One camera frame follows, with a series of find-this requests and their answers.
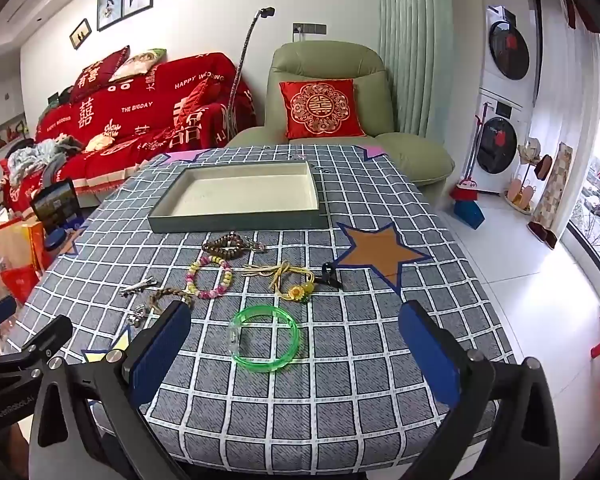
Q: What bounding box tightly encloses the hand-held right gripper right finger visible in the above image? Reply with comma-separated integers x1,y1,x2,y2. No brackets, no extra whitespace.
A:
398,301,576,480

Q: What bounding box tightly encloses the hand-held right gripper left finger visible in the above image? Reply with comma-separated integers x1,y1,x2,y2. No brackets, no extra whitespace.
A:
29,301,193,480

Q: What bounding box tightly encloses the brown braided bracelet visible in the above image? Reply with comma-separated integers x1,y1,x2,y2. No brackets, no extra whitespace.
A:
148,286,196,313

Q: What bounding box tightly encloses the green translucent bangle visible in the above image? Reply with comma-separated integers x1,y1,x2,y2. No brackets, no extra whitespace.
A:
228,305,301,373

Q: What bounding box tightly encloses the black hair claw clip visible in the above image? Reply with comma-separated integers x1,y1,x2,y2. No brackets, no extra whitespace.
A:
321,262,344,289

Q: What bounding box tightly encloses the yellow sunflower cord bracelet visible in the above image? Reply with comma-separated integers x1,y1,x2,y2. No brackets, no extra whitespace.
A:
242,261,317,303

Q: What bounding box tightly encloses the green jewelry tray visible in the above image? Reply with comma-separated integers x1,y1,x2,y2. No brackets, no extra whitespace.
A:
147,160,329,234

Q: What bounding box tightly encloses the orange shopping bag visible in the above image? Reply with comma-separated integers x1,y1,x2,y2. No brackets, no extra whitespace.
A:
0,220,46,306

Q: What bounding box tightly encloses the silver hair clip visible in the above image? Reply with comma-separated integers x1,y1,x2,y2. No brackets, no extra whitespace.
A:
120,277,159,297

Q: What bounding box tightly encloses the grey grid tablecloth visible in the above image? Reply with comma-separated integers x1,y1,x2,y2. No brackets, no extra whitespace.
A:
7,144,518,466

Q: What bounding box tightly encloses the black printed box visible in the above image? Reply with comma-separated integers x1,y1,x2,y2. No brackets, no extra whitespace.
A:
30,180,78,226

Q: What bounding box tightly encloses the blue dustpan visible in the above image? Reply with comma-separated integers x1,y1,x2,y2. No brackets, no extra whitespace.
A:
452,199,486,231

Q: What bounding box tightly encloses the grey clothes pile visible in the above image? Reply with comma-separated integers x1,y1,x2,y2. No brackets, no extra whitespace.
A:
7,135,83,188

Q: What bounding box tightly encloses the red broom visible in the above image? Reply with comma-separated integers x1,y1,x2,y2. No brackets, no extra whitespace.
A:
450,102,491,203

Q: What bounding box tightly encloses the slipper rack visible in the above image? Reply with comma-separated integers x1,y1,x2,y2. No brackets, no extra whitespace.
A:
505,137,541,216

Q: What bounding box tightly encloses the cream cloth bundle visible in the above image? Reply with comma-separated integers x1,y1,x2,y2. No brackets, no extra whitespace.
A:
84,132,113,152

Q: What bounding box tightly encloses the checkered folding panel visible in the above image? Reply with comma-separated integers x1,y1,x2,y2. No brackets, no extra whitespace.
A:
527,142,573,248

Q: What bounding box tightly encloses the white washing machine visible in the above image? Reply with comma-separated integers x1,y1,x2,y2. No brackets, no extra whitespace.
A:
472,87,531,196

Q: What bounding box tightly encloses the red printed sofa cover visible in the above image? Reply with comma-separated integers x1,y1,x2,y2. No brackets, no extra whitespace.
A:
0,51,257,216

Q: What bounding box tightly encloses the red lettered pillow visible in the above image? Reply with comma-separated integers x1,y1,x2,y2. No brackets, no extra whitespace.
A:
70,46,131,103

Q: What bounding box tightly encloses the red satin cushion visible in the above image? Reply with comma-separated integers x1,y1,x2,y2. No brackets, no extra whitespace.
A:
177,77,211,126

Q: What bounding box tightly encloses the red embroidered cushion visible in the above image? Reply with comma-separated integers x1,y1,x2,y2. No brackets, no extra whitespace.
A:
279,79,368,140

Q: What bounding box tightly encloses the portrait print pillow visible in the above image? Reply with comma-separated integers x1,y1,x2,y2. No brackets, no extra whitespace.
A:
109,48,167,82

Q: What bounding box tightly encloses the green armchair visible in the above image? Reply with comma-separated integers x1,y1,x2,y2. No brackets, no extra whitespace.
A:
225,40,456,201

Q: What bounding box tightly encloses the white tumble dryer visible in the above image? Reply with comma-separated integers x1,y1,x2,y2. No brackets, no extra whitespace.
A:
482,5,541,106

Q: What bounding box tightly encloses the green pleated curtain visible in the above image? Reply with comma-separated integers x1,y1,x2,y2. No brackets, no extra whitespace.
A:
377,0,453,136

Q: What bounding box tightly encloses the pastel flower bead bracelet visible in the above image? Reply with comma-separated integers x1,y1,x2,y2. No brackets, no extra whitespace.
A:
185,254,234,300

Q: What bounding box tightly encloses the brown wooden bead bracelet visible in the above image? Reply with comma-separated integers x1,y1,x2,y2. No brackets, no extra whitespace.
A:
201,231,268,262

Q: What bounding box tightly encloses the wall poster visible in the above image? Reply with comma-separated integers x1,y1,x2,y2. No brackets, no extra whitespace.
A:
0,112,28,153

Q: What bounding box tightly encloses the small black picture frame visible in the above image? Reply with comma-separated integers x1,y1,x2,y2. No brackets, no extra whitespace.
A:
69,18,91,50

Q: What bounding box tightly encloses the teal photo picture frame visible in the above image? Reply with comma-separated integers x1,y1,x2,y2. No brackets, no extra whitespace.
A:
97,0,125,32

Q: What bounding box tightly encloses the grey wall socket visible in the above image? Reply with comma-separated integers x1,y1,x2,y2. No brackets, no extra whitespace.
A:
292,22,327,41

